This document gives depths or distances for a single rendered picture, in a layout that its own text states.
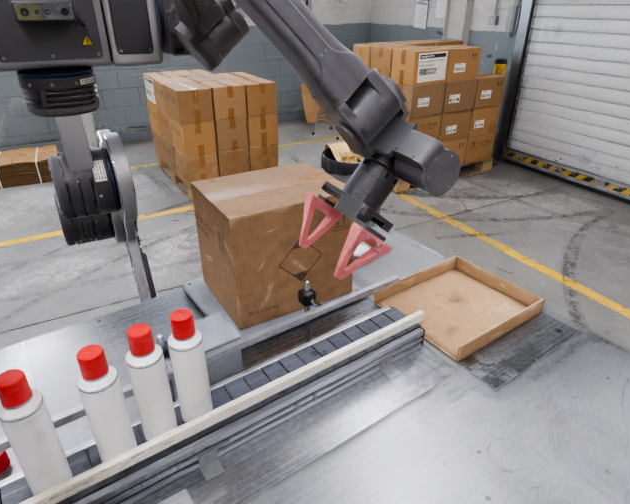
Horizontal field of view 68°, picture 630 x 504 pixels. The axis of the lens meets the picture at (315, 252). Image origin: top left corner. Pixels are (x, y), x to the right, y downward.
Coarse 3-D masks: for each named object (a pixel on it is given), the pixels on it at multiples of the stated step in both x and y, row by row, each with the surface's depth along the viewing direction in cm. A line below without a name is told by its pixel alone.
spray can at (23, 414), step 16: (0, 384) 56; (16, 384) 56; (0, 400) 57; (16, 400) 57; (32, 400) 58; (0, 416) 57; (16, 416) 57; (32, 416) 58; (48, 416) 61; (16, 432) 58; (32, 432) 59; (48, 432) 61; (16, 448) 59; (32, 448) 59; (48, 448) 61; (32, 464) 60; (48, 464) 62; (64, 464) 65; (32, 480) 62; (48, 480) 63; (64, 480) 65
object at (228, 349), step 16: (368, 288) 97; (384, 288) 99; (336, 304) 92; (288, 320) 87; (304, 320) 88; (256, 336) 83; (208, 352) 79; (224, 352) 80; (64, 416) 67; (80, 416) 68; (0, 448) 63
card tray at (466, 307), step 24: (456, 264) 128; (408, 288) 120; (432, 288) 120; (456, 288) 120; (480, 288) 120; (504, 288) 117; (408, 312) 111; (432, 312) 111; (456, 312) 111; (480, 312) 111; (504, 312) 111; (528, 312) 107; (432, 336) 103; (456, 336) 103; (480, 336) 98; (456, 360) 96
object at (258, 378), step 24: (384, 312) 103; (336, 336) 96; (360, 336) 96; (288, 360) 89; (312, 360) 89; (240, 384) 84; (264, 384) 84; (72, 456) 71; (96, 456) 71; (24, 480) 67
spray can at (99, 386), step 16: (80, 352) 61; (96, 352) 61; (80, 368) 60; (96, 368) 60; (112, 368) 64; (80, 384) 61; (96, 384) 61; (112, 384) 62; (96, 400) 61; (112, 400) 63; (96, 416) 63; (112, 416) 64; (128, 416) 67; (96, 432) 64; (112, 432) 65; (128, 432) 67; (112, 448) 66; (128, 448) 68
